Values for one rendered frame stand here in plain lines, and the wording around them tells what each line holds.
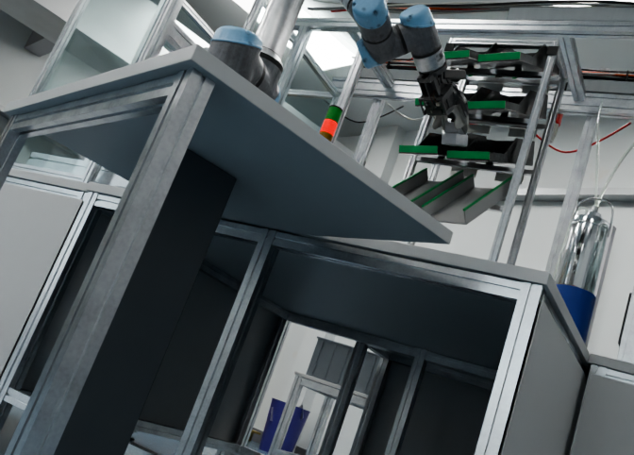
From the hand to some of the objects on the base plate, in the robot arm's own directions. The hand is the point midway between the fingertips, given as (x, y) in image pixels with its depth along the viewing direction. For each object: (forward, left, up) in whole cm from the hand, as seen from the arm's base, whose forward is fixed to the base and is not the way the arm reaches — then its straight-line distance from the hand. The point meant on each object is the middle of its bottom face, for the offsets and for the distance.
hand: (457, 127), depth 187 cm
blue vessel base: (+98, -5, -42) cm, 106 cm away
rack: (+28, +9, -38) cm, 48 cm away
